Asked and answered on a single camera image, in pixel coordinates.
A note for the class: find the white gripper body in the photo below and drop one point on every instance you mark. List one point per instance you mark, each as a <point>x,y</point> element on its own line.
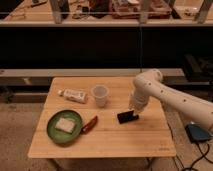
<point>136,110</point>

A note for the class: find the black eraser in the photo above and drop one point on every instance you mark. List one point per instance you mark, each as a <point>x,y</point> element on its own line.
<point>127,116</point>

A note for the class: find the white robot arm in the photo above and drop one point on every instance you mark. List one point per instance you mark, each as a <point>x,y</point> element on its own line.
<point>149,84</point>

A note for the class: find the white sponge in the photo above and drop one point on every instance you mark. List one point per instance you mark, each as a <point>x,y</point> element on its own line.
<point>65,124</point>

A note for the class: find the clear plastic cup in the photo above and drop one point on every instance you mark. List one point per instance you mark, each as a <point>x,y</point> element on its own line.
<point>100,94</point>

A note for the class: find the wooden table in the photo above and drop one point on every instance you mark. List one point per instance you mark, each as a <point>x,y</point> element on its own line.
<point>149,136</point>

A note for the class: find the white tube bottle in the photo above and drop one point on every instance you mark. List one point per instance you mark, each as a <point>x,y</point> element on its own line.
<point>73,95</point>

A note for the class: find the blue foot pedal box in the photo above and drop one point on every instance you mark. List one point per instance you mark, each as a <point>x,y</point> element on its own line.
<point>196,134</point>

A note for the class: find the green plate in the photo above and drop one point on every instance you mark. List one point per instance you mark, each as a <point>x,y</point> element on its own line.
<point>61,137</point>

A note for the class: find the red tray on shelf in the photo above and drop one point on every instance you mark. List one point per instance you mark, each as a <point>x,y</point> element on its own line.
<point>133,8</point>

